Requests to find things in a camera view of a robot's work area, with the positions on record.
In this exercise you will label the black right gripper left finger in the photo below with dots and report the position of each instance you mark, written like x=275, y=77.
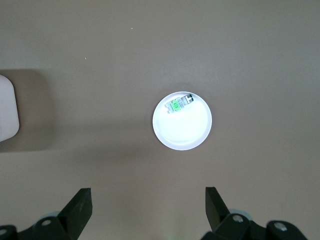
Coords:
x=75, y=212

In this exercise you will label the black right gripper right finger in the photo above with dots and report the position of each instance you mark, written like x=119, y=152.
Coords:
x=217, y=212

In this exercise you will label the white lidded storage box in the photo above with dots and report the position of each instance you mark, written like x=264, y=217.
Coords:
x=7, y=110

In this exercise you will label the green push button switch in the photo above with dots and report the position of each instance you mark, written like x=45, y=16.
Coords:
x=176, y=105

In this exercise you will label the pale pink round plate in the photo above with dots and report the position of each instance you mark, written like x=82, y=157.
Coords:
x=182, y=130

